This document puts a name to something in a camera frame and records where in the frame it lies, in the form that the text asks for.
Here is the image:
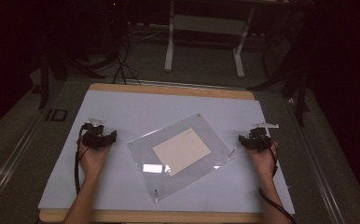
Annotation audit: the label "white metal desk frame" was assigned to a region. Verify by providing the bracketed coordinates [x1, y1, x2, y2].
[163, 0, 257, 79]

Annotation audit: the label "clear acrylic photo frame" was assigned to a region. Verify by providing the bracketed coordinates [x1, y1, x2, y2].
[126, 112, 238, 203]

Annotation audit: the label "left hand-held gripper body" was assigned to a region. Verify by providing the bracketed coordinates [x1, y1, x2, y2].
[80, 117, 114, 151]

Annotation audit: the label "black floor cables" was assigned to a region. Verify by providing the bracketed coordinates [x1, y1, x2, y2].
[112, 27, 143, 86]

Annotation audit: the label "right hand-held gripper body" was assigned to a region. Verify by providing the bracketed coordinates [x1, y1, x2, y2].
[244, 122, 280, 153]

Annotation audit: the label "black metal stand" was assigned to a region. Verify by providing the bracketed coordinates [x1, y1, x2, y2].
[246, 12, 313, 127]
[37, 36, 107, 110]

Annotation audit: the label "pale blue table mat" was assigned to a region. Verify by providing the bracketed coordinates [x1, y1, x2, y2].
[37, 90, 296, 216]

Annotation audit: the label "landscape picture card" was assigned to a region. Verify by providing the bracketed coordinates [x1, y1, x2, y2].
[152, 127, 213, 178]

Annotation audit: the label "person's left hand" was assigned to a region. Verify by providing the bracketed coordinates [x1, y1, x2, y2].
[76, 137, 113, 177]

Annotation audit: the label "metal floor rail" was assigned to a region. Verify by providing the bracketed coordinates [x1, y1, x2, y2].
[123, 77, 242, 91]
[284, 96, 346, 224]
[0, 105, 51, 214]

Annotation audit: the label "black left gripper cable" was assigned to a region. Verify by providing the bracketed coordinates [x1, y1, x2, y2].
[73, 124, 89, 196]

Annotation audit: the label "person's right hand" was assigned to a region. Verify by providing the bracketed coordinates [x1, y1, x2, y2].
[244, 141, 279, 181]

